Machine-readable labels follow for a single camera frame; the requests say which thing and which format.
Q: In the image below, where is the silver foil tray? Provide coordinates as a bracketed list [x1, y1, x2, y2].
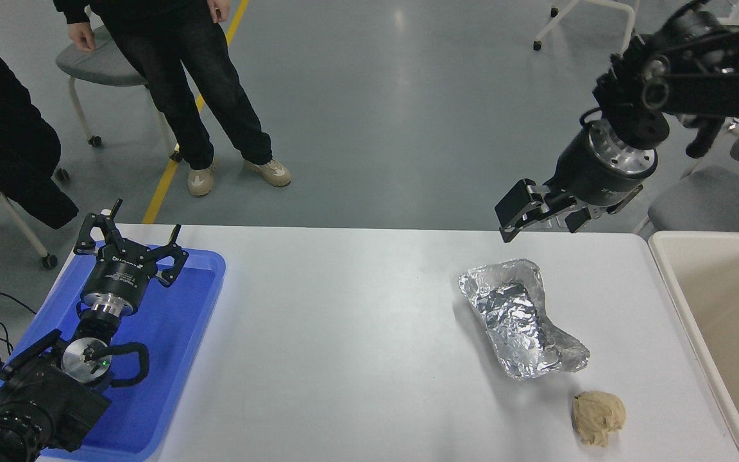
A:
[458, 259, 591, 381]

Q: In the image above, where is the tan paper ball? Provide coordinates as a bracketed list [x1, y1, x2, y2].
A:
[572, 391, 627, 448]

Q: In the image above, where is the white chair base with casters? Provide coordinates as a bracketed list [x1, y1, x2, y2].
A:
[532, 0, 638, 52]

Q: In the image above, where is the blue plastic tray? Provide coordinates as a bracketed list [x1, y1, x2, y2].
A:
[0, 247, 226, 461]

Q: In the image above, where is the grey padded office chair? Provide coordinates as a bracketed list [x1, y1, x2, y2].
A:
[633, 119, 739, 235]

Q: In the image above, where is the person's right hand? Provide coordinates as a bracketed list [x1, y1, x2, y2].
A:
[69, 22, 96, 52]

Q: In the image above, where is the large pale bin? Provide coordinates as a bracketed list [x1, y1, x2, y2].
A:
[649, 231, 739, 462]

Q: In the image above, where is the seated person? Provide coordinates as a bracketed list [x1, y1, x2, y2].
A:
[0, 8, 80, 230]

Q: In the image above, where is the standing person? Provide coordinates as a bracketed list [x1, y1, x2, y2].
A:
[54, 0, 292, 197]

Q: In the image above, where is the grey seat wheeled chair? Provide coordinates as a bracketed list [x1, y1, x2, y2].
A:
[55, 26, 183, 163]

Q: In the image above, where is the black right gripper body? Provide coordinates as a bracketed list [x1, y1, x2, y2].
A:
[549, 132, 644, 212]

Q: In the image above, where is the white leg wheeled chair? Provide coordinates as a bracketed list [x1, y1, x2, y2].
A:
[0, 160, 70, 270]

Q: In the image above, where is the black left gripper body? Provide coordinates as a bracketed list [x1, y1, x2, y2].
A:
[81, 246, 160, 308]

